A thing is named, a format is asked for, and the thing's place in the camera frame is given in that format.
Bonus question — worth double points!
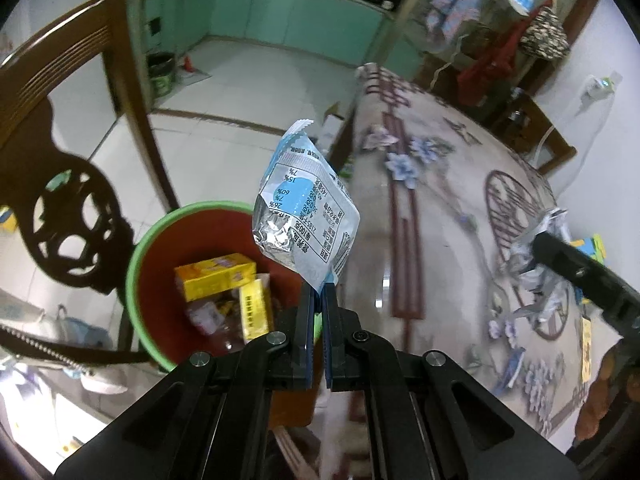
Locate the teal kitchen cabinets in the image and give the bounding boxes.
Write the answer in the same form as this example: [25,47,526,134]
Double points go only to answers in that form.
[144,0,402,77]

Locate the pale yellow packet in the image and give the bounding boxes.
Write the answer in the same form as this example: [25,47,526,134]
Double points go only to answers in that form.
[579,315,594,384]

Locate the silver blue snack packet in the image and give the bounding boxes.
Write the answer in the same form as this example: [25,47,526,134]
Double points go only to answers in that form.
[252,118,361,294]

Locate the blue striped packet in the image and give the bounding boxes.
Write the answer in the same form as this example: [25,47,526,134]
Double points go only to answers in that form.
[499,347,526,389]

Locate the dark patterned kitchen bin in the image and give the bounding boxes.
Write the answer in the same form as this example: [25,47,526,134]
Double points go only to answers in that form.
[146,51,177,99]

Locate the large yellow carton box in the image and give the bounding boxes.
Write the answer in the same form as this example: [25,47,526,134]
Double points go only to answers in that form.
[173,253,259,304]

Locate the open cardboard box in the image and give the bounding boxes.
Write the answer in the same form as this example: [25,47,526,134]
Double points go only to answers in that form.
[317,102,346,154]

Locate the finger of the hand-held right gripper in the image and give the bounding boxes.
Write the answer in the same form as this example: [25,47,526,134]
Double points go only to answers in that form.
[530,232,603,292]

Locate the brown wrapper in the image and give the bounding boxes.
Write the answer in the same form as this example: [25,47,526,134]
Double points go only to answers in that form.
[187,295,247,347]

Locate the pile of wrappers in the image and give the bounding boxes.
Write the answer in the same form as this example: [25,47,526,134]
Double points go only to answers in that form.
[507,207,572,332]

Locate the red bin with green rim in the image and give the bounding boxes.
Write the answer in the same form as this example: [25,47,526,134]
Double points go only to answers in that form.
[126,201,307,374]

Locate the camouflage hanging bag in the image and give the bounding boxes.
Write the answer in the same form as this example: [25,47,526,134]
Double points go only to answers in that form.
[519,7,571,59]

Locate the person's right hand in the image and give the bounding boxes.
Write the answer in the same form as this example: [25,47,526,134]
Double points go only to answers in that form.
[575,339,632,442]

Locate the floral printed tablecloth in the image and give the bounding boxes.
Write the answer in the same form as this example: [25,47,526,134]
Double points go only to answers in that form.
[270,62,609,480]

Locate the white zippered bag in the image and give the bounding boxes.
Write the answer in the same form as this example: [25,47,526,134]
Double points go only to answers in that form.
[0,290,122,397]

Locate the white power cable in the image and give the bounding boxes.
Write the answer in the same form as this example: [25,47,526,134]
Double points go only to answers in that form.
[529,94,592,167]

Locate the plain brown wooden chair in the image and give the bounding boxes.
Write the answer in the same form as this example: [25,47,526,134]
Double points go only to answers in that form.
[494,92,577,177]

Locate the carved dark wooden chair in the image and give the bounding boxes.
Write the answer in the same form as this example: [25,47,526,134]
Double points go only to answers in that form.
[0,0,182,367]

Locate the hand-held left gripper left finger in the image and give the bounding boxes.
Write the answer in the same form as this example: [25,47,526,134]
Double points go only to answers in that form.
[52,280,316,480]

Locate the red hanging jacket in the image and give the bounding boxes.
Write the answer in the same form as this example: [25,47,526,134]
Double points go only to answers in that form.
[457,9,527,107]

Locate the white shoe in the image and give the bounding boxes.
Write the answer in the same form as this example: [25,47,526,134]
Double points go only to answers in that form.
[79,369,129,396]

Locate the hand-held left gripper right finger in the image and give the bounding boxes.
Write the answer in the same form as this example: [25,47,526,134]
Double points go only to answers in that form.
[322,282,581,480]

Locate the blue and yellow box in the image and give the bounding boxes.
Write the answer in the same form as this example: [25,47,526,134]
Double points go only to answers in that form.
[570,234,607,307]

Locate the small yellow carton box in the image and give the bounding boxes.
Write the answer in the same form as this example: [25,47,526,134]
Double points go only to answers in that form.
[238,277,275,345]

